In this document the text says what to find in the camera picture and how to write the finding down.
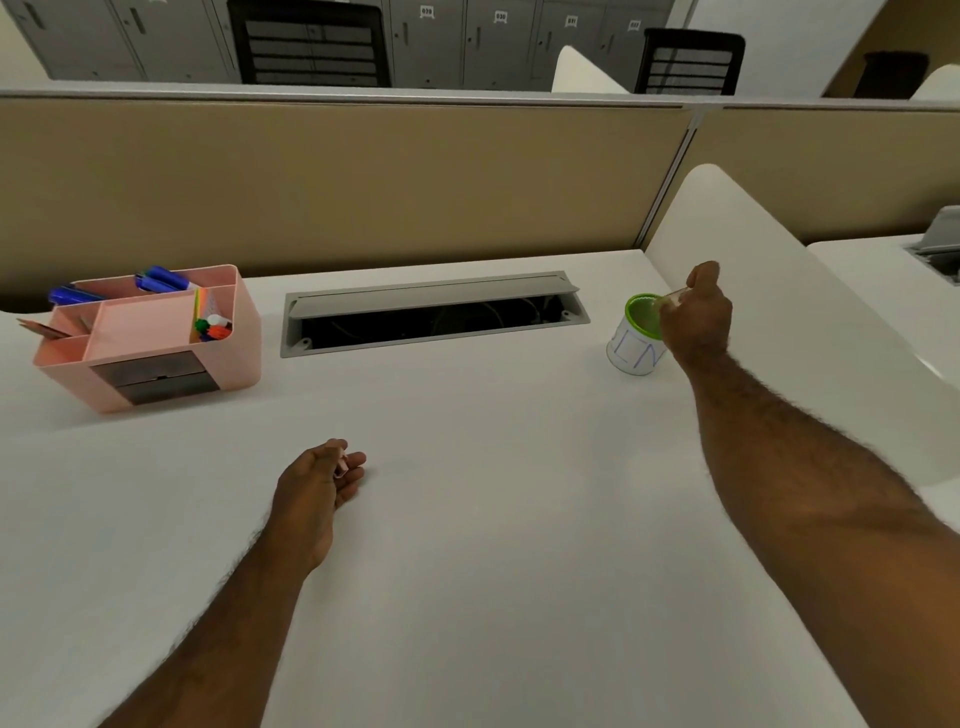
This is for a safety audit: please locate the wide beige partition panel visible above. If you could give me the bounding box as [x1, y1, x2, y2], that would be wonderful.
[0, 87, 697, 285]

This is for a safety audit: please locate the wooden pencil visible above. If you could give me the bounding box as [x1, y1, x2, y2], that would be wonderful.
[16, 318, 77, 341]

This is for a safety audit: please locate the row of grey lockers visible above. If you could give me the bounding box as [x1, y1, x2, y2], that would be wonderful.
[0, 0, 678, 92]

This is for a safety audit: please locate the person's right forearm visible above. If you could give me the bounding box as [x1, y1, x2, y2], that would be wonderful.
[677, 349, 960, 728]

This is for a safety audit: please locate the person's right hand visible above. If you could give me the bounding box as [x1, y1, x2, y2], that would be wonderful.
[658, 261, 735, 370]

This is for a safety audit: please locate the dark office chair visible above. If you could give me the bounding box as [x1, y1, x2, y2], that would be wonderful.
[854, 51, 932, 100]

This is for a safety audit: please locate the black mesh office chair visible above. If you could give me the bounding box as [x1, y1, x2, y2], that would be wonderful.
[226, 0, 393, 89]
[634, 28, 747, 96]

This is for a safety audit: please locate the white cup with green rim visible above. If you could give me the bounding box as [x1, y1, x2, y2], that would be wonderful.
[606, 293, 669, 376]

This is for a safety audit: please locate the white desk side divider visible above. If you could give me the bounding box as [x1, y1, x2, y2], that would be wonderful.
[910, 63, 960, 103]
[551, 45, 632, 96]
[643, 163, 960, 489]

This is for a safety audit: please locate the grey desk cable tray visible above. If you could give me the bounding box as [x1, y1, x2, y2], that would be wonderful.
[279, 271, 591, 359]
[903, 206, 960, 287]

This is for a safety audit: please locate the person's left forearm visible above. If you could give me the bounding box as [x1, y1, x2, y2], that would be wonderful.
[97, 525, 322, 728]

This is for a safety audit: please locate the pink desk organizer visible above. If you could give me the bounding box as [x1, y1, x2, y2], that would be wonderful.
[31, 264, 262, 415]

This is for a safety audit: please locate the person's left hand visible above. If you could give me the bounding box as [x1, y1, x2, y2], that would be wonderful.
[258, 438, 369, 576]

